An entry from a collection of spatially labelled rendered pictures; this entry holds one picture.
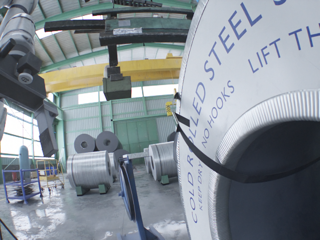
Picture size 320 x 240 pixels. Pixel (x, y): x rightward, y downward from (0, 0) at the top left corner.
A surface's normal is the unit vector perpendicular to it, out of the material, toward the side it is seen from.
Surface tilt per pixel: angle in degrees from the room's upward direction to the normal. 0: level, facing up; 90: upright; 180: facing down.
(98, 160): 56
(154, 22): 90
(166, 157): 78
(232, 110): 90
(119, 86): 92
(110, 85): 92
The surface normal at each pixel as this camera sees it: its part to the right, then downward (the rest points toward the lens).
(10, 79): 0.52, 0.78
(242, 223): 0.15, -0.37
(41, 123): -0.19, -0.28
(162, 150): 0.06, -0.73
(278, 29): -0.97, 0.12
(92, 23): 0.40, -0.25
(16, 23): 0.36, -0.55
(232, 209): 0.19, -0.11
